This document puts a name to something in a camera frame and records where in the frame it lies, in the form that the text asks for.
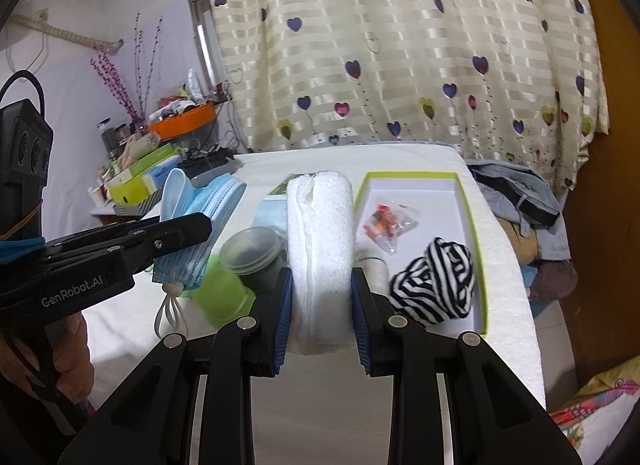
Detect pile of assorted clutter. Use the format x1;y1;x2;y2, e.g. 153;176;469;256
150;70;216;120

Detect blue face masks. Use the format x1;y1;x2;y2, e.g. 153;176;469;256
151;168;247;342

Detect blue white packet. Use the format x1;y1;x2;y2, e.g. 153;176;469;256
142;165;173;193

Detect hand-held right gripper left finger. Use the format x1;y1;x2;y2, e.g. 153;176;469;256
57;267;296;465

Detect red berry branches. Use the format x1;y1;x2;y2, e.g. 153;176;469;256
90;15;141;120

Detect colourful printed fabric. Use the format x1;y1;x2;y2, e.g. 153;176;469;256
550;360;640;465

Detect person's left hand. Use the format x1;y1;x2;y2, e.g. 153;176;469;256
45;312;94;398

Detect grey translucent round container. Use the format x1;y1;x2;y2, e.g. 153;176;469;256
220;227;286;296

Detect clear bag of red candies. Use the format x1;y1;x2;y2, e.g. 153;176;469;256
362;200;421;256

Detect heart print curtain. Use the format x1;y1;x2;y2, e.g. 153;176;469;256
195;0;611;190

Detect lime cardboard box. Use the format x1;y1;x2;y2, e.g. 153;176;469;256
352;171;490;336

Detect green white flat carton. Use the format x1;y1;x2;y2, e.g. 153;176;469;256
112;145;183;180

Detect metal window frame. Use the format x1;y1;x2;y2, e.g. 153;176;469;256
187;0;226;90

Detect dark thin branches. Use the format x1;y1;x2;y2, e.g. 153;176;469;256
134;15;165;118

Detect green lidded jar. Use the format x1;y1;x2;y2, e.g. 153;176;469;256
191;254;257;328

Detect glass jar with black lid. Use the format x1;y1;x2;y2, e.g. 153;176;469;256
97;117;117;156

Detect brown cloth bundle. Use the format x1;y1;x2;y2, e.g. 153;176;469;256
502;219;580;301

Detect orange tray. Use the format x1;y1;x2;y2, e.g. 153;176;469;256
147;104;218;140

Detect black white striped cloth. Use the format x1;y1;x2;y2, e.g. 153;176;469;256
389;237;477;328

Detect white wall conduit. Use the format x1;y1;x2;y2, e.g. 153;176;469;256
10;15;123;53

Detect white towel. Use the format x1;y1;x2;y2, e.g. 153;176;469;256
285;170;356;356

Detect grey clothing pile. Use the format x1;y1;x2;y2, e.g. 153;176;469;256
470;157;568;266

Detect beige folded cloth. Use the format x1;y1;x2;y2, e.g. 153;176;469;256
120;135;161;160

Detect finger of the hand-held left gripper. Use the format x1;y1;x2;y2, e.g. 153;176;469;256
50;212;213;276
45;220;168;258

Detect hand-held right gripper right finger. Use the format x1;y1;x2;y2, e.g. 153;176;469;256
350;267;583;465

